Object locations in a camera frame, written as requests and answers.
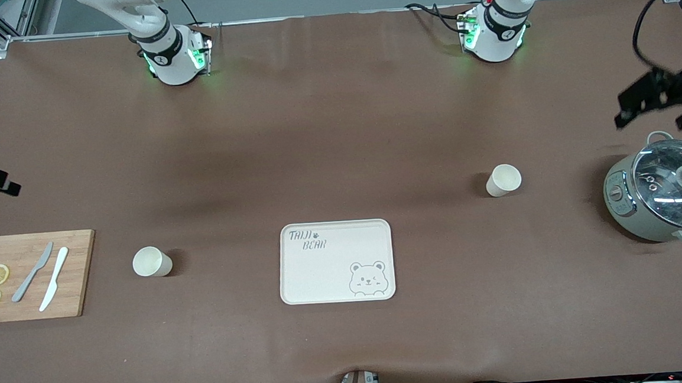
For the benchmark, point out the white IKEA cup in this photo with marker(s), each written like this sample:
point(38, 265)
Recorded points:
point(503, 180)
point(149, 262)

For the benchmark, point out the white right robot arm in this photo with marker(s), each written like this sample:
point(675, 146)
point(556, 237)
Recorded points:
point(170, 60)

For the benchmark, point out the bamboo cutting board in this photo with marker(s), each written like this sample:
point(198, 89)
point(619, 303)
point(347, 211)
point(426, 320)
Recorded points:
point(28, 305)

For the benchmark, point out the glass pot lid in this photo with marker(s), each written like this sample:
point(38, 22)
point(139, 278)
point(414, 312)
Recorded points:
point(669, 186)

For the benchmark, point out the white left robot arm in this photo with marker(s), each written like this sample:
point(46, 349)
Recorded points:
point(494, 40)

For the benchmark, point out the grey plastic knife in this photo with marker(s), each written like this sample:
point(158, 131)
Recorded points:
point(31, 274)

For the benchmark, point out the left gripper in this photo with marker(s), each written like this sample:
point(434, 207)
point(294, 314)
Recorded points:
point(679, 84)

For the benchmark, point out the beige bear print tray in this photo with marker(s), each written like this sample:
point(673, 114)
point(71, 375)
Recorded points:
point(322, 275)

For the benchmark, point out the grey-green electric cooking pot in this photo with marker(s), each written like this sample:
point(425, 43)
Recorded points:
point(629, 212)

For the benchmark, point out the brown table cover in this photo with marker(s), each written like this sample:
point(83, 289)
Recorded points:
point(339, 156)

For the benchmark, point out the white plastic knife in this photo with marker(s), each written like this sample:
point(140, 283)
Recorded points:
point(55, 277)

